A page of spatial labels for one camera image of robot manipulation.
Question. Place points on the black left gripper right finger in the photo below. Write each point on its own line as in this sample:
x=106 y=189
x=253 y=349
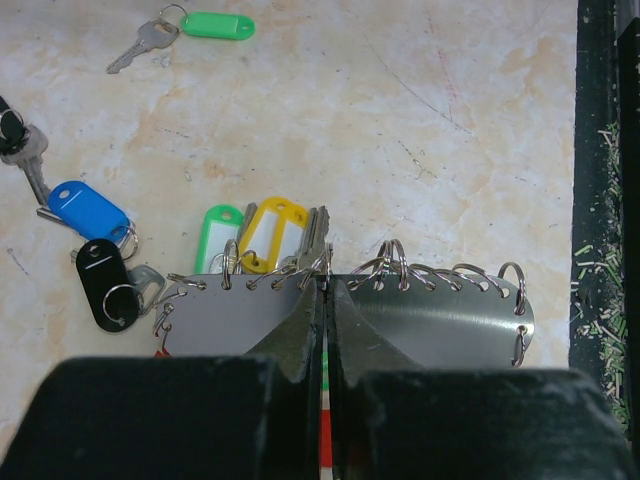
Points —
x=392 y=419

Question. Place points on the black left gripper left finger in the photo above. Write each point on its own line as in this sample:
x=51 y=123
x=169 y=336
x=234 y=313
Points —
x=251 y=416

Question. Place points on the red-handled metal key organizer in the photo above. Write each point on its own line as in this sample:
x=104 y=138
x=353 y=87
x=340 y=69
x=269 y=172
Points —
x=386 y=315

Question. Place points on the key with yellow tag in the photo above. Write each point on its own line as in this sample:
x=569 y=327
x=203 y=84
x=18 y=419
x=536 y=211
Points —
x=282 y=234

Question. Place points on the key with black tag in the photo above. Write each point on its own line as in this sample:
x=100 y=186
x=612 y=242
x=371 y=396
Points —
x=117 y=296

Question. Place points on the key with blue tag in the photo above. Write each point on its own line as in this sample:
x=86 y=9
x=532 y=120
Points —
x=76 y=205

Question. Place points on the key with green tag on ring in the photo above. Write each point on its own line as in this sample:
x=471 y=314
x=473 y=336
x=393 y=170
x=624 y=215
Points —
x=221 y=223

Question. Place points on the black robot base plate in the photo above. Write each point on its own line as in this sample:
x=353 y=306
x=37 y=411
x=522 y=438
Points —
x=598 y=326

